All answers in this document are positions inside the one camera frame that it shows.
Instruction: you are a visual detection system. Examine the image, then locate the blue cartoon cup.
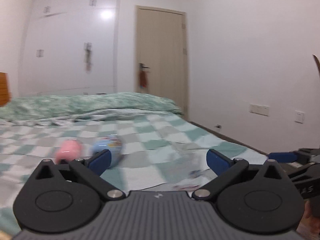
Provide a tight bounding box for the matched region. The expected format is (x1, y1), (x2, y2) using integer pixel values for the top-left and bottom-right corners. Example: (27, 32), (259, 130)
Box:
(91, 134), (123, 168)

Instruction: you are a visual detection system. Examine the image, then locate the pink cup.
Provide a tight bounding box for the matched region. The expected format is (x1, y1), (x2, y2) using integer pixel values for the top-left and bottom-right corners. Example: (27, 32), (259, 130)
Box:
(54, 140), (82, 164)

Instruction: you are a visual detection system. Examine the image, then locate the hanging ornament on wardrobe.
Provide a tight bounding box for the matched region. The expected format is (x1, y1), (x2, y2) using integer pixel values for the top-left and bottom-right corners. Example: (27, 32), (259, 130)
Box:
(84, 42), (92, 72)

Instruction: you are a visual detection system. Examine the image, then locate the beige door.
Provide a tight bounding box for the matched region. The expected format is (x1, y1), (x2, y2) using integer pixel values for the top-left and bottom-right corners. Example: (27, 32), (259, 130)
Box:
(135, 5), (189, 119)

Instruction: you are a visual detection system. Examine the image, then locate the brown cloth on handle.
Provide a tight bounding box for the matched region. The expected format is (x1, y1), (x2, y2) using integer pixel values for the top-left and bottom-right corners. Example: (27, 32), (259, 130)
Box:
(139, 70), (148, 89)

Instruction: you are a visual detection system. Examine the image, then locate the black door handle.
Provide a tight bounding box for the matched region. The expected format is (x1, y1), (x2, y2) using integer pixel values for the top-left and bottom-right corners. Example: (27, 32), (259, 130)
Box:
(139, 63), (150, 71)

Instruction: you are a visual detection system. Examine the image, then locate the green floral duvet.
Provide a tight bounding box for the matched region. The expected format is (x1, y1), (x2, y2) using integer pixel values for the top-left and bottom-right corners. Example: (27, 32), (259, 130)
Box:
(1, 92), (183, 121)

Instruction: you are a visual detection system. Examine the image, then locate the white wall switch panel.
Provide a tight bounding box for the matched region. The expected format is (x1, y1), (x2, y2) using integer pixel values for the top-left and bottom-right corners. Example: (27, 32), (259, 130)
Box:
(249, 104), (270, 116)

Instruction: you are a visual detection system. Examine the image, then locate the white wall socket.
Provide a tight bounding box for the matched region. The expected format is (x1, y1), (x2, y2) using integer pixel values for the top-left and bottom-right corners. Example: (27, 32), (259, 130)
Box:
(295, 111), (305, 124)

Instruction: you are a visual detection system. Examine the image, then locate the green checkered blanket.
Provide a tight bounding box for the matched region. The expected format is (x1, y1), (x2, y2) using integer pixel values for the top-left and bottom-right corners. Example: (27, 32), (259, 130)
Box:
(1, 114), (266, 235)

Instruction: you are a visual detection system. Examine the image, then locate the wooden headboard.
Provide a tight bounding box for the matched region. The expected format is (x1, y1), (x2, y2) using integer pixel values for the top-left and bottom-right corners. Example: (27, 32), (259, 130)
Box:
(0, 72), (11, 107)

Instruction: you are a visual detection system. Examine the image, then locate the white wardrobe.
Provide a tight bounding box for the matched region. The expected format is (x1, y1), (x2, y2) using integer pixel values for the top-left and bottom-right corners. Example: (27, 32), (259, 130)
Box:
(19, 0), (120, 96)

